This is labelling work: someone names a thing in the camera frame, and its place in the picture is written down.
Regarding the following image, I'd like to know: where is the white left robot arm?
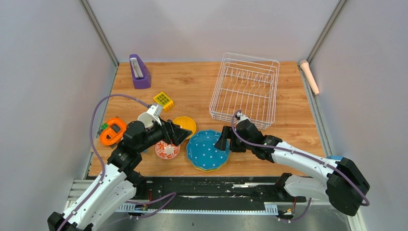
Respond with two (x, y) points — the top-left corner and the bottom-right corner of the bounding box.
(47, 119), (192, 231)

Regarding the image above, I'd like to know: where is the blue dotted plate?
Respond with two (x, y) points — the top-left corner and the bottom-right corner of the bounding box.
(186, 129), (230, 167)

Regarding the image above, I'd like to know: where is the yellow dotted plate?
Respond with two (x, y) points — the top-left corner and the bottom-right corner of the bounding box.
(193, 162), (226, 172)

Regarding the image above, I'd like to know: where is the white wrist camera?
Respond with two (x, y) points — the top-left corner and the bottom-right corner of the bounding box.
(235, 113), (249, 123)
(146, 103), (163, 125)

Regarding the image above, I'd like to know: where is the white blue toy block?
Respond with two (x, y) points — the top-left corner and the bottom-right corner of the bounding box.
(327, 155), (343, 161)

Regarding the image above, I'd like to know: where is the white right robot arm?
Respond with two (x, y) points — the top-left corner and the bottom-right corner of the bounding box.
(215, 118), (370, 216)

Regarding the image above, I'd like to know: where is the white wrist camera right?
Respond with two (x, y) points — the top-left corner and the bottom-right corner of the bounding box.
(235, 113), (249, 123)

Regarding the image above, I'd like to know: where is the green toy piece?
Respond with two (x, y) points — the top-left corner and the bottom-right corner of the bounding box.
(97, 123), (109, 135)

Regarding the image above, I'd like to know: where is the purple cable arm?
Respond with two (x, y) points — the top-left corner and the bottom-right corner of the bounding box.
(55, 93), (178, 231)
(231, 109), (370, 223)

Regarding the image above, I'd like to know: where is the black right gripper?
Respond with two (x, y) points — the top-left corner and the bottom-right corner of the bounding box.
(215, 127), (253, 154)

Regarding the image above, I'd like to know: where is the yellow green toy block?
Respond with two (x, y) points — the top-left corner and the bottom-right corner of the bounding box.
(153, 92), (175, 112)

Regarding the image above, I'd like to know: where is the yellow ribbed bowl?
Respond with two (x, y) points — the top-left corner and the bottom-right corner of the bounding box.
(173, 116), (197, 139)

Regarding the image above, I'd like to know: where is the pink mug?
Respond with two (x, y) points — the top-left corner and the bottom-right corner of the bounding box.
(137, 112), (156, 129)

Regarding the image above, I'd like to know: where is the pink cylinder handle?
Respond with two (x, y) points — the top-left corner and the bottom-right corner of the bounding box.
(299, 60), (320, 95)

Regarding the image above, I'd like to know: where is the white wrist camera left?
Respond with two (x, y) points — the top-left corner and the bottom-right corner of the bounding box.
(146, 103), (163, 125)

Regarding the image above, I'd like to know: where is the white wire dish rack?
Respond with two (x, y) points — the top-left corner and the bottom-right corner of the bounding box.
(209, 52), (280, 129)

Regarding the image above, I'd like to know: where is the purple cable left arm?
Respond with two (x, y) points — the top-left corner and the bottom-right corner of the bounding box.
(55, 93), (178, 231)

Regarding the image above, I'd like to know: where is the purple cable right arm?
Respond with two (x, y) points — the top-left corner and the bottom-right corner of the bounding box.
(231, 109), (370, 223)

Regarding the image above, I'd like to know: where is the purple metronome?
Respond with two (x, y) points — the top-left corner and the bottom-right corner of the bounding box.
(129, 54), (152, 89)

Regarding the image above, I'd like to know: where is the white orange patterned bowl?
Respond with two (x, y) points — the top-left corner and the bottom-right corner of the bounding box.
(155, 141), (180, 160)

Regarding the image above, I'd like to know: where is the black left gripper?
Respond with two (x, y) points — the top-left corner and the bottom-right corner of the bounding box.
(136, 114), (192, 153)

